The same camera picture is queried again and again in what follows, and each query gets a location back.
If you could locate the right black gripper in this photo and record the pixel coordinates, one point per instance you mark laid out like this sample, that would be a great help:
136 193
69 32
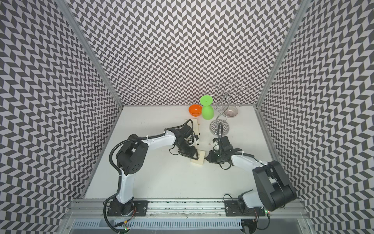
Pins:
211 159

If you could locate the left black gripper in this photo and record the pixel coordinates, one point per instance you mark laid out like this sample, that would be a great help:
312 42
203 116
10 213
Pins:
191 153

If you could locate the cream jewelry box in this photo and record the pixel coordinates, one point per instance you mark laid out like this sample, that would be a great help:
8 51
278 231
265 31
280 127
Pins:
196 127
200 158
195 140

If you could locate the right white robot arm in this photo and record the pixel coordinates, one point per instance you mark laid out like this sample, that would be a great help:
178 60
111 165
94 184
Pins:
273 187

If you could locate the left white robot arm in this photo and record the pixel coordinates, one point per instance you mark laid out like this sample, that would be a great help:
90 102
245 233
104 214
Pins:
128 157

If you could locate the silver jewelry stand front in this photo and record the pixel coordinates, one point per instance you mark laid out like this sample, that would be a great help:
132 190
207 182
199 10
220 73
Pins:
220 125

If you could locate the green plastic stand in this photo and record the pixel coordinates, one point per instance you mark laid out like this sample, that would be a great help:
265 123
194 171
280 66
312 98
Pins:
207 110

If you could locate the orange bowl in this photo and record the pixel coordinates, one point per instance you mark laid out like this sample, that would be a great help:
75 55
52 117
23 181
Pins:
195 110

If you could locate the silver wire jewelry tree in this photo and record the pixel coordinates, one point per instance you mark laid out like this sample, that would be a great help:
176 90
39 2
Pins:
222 102

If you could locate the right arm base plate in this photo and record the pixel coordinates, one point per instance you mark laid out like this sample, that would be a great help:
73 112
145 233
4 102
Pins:
235 208

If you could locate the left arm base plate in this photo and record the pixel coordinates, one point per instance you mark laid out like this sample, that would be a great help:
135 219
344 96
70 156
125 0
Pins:
140 208

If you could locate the aluminium mounting rail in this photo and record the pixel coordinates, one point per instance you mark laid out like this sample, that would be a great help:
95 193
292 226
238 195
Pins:
157 208

